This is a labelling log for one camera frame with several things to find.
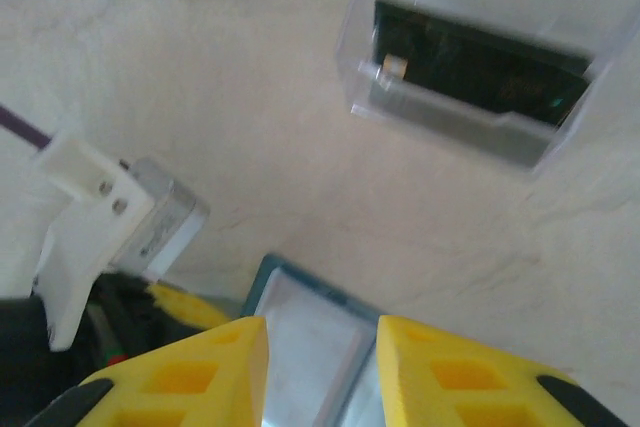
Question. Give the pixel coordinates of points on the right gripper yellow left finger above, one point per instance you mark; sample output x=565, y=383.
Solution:
x=225, y=357

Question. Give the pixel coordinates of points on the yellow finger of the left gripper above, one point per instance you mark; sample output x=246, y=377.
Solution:
x=190, y=304

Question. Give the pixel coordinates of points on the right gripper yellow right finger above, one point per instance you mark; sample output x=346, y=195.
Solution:
x=410, y=372

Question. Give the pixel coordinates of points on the dark green circuit board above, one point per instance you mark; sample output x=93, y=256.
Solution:
x=475, y=67

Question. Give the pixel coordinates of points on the clear plastic box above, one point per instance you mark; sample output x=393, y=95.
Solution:
x=450, y=122

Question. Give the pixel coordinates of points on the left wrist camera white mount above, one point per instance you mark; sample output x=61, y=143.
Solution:
x=100, y=187

